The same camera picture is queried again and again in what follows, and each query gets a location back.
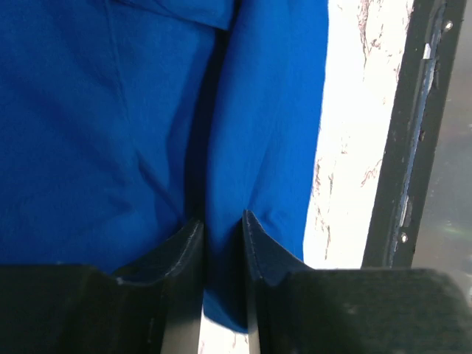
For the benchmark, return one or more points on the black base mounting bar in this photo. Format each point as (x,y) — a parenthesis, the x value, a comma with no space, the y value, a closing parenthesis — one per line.
(424,78)

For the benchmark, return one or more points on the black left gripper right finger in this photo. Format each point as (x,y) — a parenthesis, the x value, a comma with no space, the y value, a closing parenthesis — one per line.
(292,308)

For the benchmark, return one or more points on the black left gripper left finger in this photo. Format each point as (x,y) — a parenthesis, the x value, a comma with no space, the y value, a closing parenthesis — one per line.
(152,305)

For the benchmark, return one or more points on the blue t shirt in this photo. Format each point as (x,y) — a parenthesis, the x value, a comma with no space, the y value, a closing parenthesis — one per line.
(121,120)

